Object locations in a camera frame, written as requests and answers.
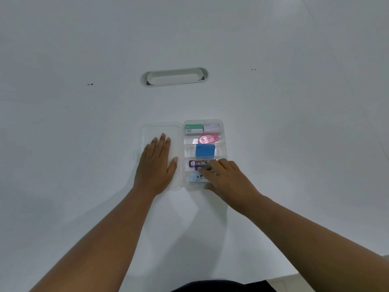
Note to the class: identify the person's left hand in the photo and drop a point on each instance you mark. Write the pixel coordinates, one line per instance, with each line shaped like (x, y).
(155, 171)

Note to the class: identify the person's right hand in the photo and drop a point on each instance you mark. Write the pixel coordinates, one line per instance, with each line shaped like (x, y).
(232, 183)

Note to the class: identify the person's left thumb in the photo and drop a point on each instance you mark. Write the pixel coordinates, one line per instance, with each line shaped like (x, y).
(173, 166)

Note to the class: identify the person's right thumb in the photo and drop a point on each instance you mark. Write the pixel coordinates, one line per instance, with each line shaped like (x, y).
(209, 187)

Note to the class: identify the person's left middle finger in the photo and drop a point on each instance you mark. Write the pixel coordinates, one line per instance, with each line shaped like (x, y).
(161, 145)

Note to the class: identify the person's left little finger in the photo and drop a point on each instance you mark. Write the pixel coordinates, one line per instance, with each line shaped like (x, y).
(146, 152)

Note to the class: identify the clear plastic organizer box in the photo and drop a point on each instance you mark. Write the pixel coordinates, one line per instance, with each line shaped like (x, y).
(179, 142)

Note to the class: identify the person's right forearm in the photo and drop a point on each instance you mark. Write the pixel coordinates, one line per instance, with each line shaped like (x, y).
(316, 246)

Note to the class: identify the person's left forearm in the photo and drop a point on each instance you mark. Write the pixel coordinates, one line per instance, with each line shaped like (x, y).
(97, 240)

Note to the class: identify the light blue eraser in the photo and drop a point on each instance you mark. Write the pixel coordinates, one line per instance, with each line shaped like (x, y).
(194, 178)

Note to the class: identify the purple pencil lead case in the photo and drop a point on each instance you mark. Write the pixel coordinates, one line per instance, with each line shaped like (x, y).
(197, 163)

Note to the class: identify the blue sticky note pad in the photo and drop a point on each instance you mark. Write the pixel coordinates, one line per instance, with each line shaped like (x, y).
(205, 150)

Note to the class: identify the green staple box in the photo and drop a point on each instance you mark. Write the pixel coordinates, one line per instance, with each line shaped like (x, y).
(194, 128)

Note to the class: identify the pink correction tape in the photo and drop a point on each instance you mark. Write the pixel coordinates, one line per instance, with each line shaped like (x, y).
(208, 138)

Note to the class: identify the white pink staple box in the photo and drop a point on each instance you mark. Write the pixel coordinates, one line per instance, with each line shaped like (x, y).
(211, 128)

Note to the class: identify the person's dark clothing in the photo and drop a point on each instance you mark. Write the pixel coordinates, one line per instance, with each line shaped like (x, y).
(223, 286)

